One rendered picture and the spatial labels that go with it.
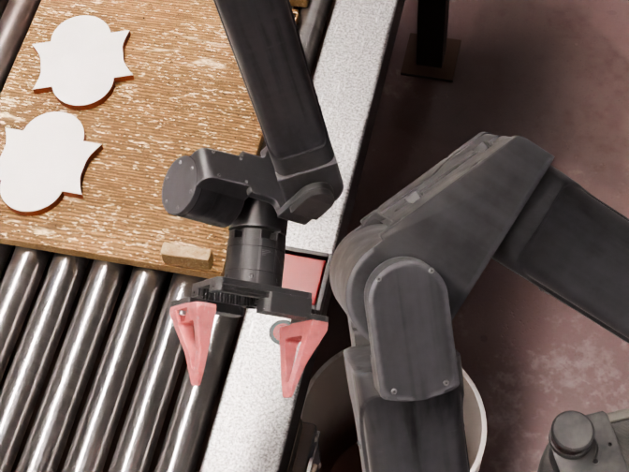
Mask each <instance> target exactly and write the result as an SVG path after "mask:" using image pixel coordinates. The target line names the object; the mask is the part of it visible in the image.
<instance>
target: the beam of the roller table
mask: <svg viewBox="0 0 629 472"><path fill-rule="evenodd" d="M404 2H405V0H336V1H335V4H334V8H333V11H332V14H331V17H330V21H329V26H328V30H327V33H326V36H325V39H324V43H323V46H322V50H321V53H320V56H319V59H318V62H317V66H316V69H315V73H314V78H313V82H314V88H315V91H316V94H317V95H318V101H319V104H320V105H321V107H322V108H321V110H322V113H323V116H324V120H325V123H326V126H327V130H328V132H329V138H330V142H331V145H332V148H333V151H334V153H335V156H336V159H337V163H338V166H339V169H340V173H341V175H342V179H343V182H344V192H343V193H342V195H341V196H340V197H339V198H338V199H337V200H336V201H334V204H333V205H332V207H331V208H330V209H328V210H327V211H326V212H325V213H324V214H323V215H321V216H320V217H319V218H318V219H317V220H314V219H312V220H311V221H310V222H309V223H307V224H306V225H302V224H298V223H295V222H291V221H288V222H287V233H286V243H285V245H286V246H291V247H297V248H302V249H308V250H313V251H318V252H324V253H329V254H333V253H334V251H335V249H336V248H337V246H338V245H339V243H340V242H341V241H342V239H343V238H344V237H345V236H346V233H347V230H348V226H349V222H350V218H351V214H352V211H353V207H354V203H355V199H356V195H357V192H358V185H359V181H360V177H361V173H362V170H363V166H364V162H365V158H366V154H367V151H368V147H369V143H370V139H371V135H372V132H373V125H374V121H375V117H376V114H377V110H378V106H379V102H380V98H381V95H382V91H383V87H384V83H385V79H386V75H387V72H388V66H389V62H390V58H391V54H392V51H393V47H394V43H395V39H396V36H397V32H398V28H399V24H400V20H401V16H402V10H403V6H404ZM283 319H284V320H289V321H291V318H285V317H275V316H269V315H264V314H259V313H257V312H256V309H247V308H246V311H245V315H244V318H243V322H242V325H241V330H240V334H239V337H238V340H237V344H236V346H235V350H234V353H233V357H232V360H231V364H230V366H229V370H228V373H227V379H226V382H225V386H224V388H223V392H222V395H221V399H220V402H219V406H218V408H217V411H216V415H215V418H214V422H213V425H212V430H211V434H210V437H209V441H208V444H207V447H206V450H205V453H204V457H203V460H202V464H201V467H200V470H199V472H287V469H288V465H289V461H290V457H291V453H292V450H293V446H294V442H295V438H296V434H297V431H298V427H299V423H300V416H301V412H302V409H303V405H304V401H305V397H306V393H307V390H308V386H309V382H310V378H311V374H312V371H313V367H314V363H315V356H316V352H317V349H318V346H317V348H316V349H315V351H314V353H313V355H312V357H311V358H310V360H308V362H307V364H306V365H305V367H304V369H303V372H302V374H301V377H300V380H299V383H298V385H297V387H296V389H295V391H294V393H293V396H292V397H288V398H284V397H283V392H282V382H281V360H280V345H277V344H275V343H274V342H272V340H271V338H270V334H269V331H270V327H271V325H272V324H273V323H274V322H276V321H278V320H283Z"/></svg>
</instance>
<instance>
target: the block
mask: <svg viewBox="0 0 629 472"><path fill-rule="evenodd" d="M161 256H162V259H163V261H164V263H167V264H172V265H180V266H185V267H189V268H193V269H201V270H210V269H211V268H212V264H213V254H212V250H211V249H206V248H200V247H194V246H183V245H177V244H173V243H167V242H164V243H163V245H162V248H161Z"/></svg>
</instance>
